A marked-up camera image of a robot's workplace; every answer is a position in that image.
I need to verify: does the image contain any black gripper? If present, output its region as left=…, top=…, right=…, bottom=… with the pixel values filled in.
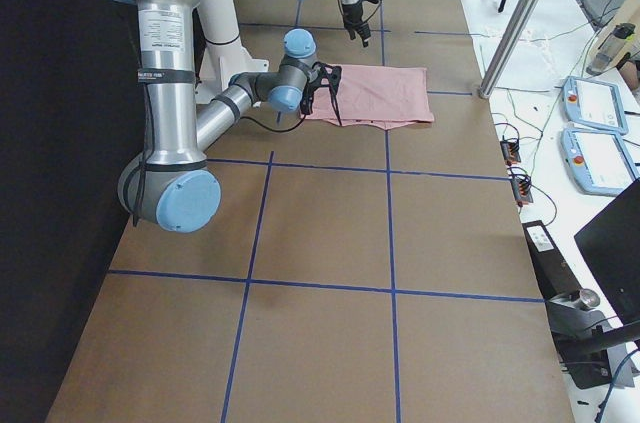
left=299, top=75, right=322, bottom=118
left=342, top=1, right=371, bottom=48

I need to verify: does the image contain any pink Snoopy t-shirt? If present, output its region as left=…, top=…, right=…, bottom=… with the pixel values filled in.
left=310, top=65, right=435, bottom=130

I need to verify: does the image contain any upper orange connector board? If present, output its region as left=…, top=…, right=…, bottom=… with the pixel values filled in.
left=500, top=138, right=521, bottom=166

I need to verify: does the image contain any orange connector board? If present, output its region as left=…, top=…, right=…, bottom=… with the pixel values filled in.
left=508, top=167, right=533, bottom=208
left=500, top=138, right=521, bottom=166

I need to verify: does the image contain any lower orange connector board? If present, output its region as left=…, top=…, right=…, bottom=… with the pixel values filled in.
left=508, top=167, right=533, bottom=208

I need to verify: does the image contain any upper teach pendant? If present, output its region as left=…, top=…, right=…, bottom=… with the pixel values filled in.
left=562, top=76, right=628, bottom=135

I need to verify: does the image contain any teach pendant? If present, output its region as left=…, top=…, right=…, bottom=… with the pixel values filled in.
left=562, top=76, right=628, bottom=135
left=561, top=128, right=639, bottom=197

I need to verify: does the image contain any clear water bottle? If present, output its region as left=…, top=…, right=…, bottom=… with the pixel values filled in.
left=586, top=23, right=635, bottom=76

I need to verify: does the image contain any lower teach pendant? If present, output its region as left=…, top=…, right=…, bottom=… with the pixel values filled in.
left=561, top=128, right=639, bottom=197

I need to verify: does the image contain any black box with label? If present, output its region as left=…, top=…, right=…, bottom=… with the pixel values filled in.
left=522, top=220, right=581, bottom=300

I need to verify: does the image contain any black monitor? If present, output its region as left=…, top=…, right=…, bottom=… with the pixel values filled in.
left=574, top=181, right=639, bottom=323

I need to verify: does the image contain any black clamp with metal knob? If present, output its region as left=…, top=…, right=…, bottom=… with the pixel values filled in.
left=545, top=293, right=639, bottom=390

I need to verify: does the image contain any aluminium frame post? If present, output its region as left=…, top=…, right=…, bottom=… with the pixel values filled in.
left=478, top=0, right=538, bottom=99

